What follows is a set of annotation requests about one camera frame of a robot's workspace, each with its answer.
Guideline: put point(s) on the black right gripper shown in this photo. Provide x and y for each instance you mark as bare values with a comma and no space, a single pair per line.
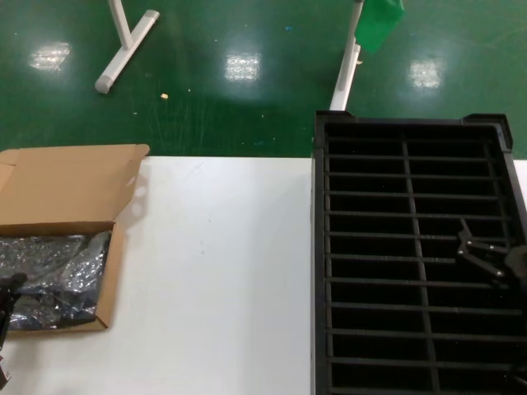
519,263

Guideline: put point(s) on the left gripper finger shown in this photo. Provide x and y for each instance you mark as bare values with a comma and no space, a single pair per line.
10,288

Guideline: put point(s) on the grey translucent antistatic bag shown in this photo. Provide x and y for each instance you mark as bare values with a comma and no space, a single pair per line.
29,255

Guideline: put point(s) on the brown cardboard box with lid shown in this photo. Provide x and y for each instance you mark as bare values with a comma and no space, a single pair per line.
62,185

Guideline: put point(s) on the black slotted plastic container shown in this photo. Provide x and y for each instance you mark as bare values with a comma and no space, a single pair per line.
320,247

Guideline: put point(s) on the white straight table leg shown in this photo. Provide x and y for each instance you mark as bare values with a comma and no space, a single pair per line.
345,78

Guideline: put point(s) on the green table cloth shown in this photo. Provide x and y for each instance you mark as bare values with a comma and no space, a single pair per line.
376,24

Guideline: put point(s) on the white T-shaped table leg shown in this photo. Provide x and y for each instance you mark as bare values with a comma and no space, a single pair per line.
123,53

